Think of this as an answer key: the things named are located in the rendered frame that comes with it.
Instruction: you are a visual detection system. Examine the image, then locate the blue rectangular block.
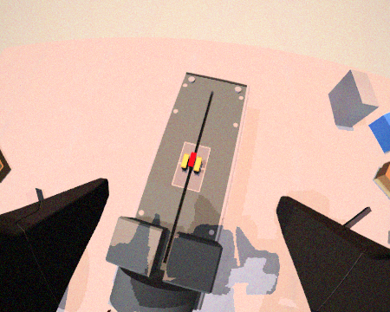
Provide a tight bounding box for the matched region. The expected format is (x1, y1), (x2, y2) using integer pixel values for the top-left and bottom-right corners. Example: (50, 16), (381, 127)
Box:
(369, 112), (390, 152)

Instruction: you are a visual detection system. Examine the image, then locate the dark brown l-shaped bar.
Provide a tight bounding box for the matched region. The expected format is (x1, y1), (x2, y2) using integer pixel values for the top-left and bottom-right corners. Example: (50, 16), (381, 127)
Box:
(343, 207), (371, 229)

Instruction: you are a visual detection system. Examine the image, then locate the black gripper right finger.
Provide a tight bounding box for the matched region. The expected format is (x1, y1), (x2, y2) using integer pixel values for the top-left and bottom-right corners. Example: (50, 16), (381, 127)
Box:
(276, 195), (390, 312)

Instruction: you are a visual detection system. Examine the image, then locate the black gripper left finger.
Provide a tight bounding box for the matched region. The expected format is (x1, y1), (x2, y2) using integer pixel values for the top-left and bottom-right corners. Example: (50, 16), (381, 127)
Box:
(0, 178), (109, 312)

